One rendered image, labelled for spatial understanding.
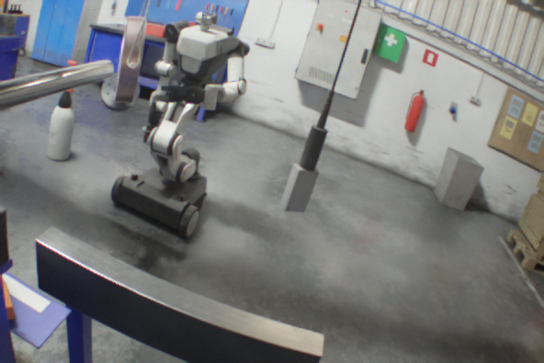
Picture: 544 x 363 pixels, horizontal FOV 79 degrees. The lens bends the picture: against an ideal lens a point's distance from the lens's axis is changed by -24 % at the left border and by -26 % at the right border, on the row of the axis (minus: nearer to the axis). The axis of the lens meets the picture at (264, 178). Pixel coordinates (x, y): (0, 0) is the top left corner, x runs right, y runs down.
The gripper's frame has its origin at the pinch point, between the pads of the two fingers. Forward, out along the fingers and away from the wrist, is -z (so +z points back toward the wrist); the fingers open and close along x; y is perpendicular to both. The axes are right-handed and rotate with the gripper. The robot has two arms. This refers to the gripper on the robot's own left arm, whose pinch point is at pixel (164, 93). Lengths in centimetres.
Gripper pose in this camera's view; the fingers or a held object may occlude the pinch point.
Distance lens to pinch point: 203.8
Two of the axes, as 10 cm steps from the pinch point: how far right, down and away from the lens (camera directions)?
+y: -0.6, -9.7, 2.5
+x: -3.9, 2.5, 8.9
